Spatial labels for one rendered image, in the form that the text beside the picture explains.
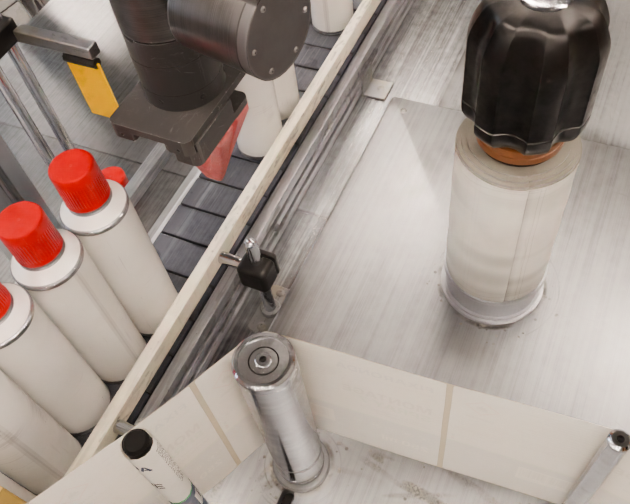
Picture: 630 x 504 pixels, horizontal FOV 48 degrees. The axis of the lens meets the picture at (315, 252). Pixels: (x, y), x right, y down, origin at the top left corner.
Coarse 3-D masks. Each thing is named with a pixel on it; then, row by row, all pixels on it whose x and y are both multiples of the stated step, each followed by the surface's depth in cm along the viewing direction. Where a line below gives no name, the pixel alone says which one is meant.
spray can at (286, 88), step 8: (288, 72) 73; (280, 80) 73; (288, 80) 73; (296, 80) 76; (280, 88) 73; (288, 88) 74; (296, 88) 76; (280, 96) 74; (288, 96) 75; (296, 96) 76; (280, 104) 75; (288, 104) 76; (296, 104) 77; (280, 112) 76; (288, 112) 77
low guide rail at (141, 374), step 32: (352, 32) 80; (320, 96) 76; (288, 128) 72; (256, 192) 68; (224, 224) 66; (192, 288) 62; (160, 352) 59; (128, 384) 57; (128, 416) 58; (96, 448) 54
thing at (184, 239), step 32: (384, 0) 88; (320, 64) 82; (256, 160) 75; (288, 160) 74; (192, 192) 73; (224, 192) 73; (192, 224) 71; (160, 256) 69; (192, 256) 68; (192, 320) 65
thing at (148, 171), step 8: (160, 144) 66; (152, 152) 66; (160, 152) 65; (168, 152) 66; (152, 160) 65; (160, 160) 65; (144, 168) 64; (152, 168) 64; (160, 168) 66; (136, 176) 64; (144, 176) 64; (152, 176) 65; (128, 184) 64; (136, 184) 63; (144, 184) 64; (128, 192) 63; (136, 192) 63; (144, 192) 64; (136, 200) 64
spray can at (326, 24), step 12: (312, 0) 82; (324, 0) 81; (336, 0) 81; (348, 0) 82; (312, 12) 84; (324, 12) 82; (336, 12) 82; (348, 12) 83; (312, 24) 86; (324, 24) 84; (336, 24) 84
